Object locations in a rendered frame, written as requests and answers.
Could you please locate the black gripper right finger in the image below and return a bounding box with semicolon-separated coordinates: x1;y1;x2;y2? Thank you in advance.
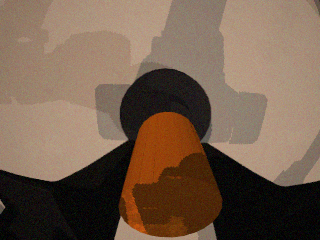
201;143;320;240

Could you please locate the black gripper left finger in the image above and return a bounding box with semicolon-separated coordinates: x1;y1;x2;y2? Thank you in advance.
0;139;136;240

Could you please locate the orange knob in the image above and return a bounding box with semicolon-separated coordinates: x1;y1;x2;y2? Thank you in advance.
119;112;223;237

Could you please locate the black round pedestal with silver shaft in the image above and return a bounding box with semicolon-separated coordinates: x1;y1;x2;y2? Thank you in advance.
120;68;212;141

